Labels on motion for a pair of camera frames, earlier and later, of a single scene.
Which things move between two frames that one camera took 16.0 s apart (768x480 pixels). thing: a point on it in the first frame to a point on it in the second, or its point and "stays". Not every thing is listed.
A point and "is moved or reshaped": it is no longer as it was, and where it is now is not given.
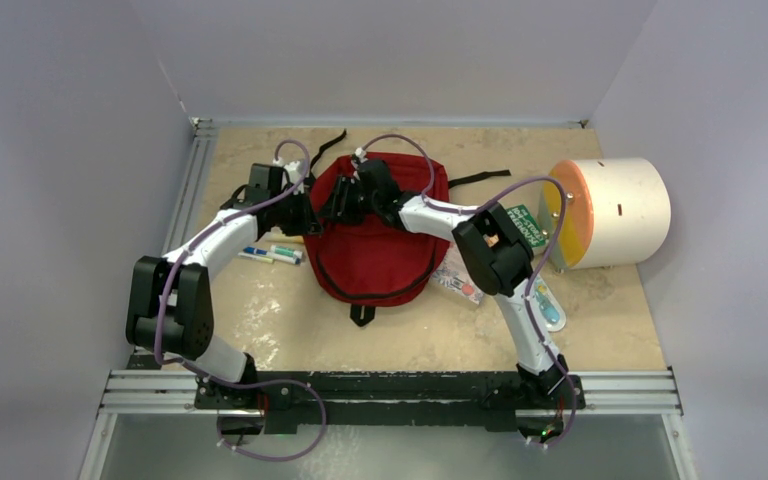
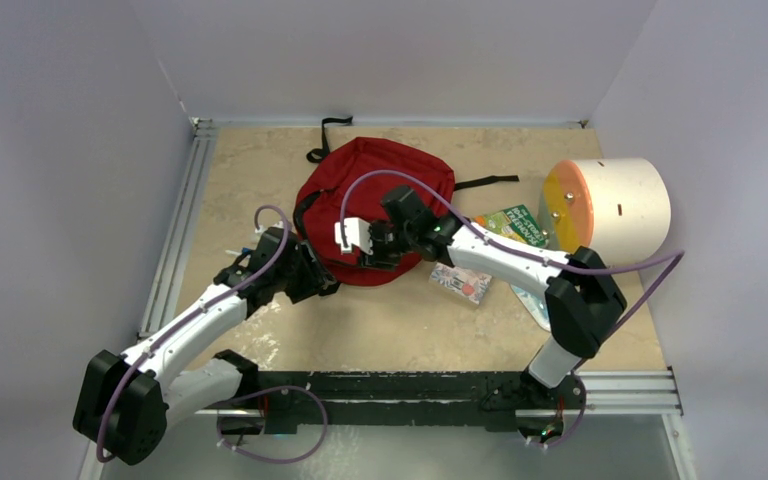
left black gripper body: (292, 214) to (300, 277)
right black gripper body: (356, 203) to (389, 245)
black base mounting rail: (287, 400) stays
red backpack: (364, 262) is moved or reshaped
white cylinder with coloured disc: (618, 212) stays
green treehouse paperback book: (529, 226) stays
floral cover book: (452, 273) stays
